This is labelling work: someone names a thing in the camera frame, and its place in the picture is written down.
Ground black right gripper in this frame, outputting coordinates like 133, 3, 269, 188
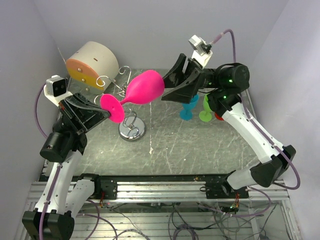
154, 54, 222, 104

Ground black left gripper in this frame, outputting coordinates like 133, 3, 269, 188
53, 91, 114, 136

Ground blue plastic wine glass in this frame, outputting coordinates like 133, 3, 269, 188
179, 94, 199, 121

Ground pink plastic wine glass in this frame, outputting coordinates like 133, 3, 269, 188
100, 70, 165, 123

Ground green plastic wine glass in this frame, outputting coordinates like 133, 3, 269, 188
198, 94, 212, 122

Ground red plastic wine glass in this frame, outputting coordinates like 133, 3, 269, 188
214, 112, 224, 121

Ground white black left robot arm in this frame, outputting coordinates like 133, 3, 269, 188
22, 93, 110, 240

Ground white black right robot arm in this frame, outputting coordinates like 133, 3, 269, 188
161, 53, 297, 198

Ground beige round drawer box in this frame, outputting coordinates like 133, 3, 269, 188
66, 41, 119, 93

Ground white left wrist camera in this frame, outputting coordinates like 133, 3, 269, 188
43, 75, 73, 107

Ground chrome wire wine glass rack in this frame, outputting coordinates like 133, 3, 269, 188
96, 65, 146, 142

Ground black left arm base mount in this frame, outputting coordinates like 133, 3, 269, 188
100, 177, 118, 200

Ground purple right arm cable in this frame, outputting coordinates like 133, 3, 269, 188
211, 29, 301, 218

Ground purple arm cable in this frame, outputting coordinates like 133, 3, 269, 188
33, 84, 63, 240
211, 29, 301, 218

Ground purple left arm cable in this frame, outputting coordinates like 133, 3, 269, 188
33, 84, 63, 240

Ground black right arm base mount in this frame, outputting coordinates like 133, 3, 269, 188
199, 181, 249, 200

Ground aluminium rail frame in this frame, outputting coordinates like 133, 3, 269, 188
16, 179, 302, 240

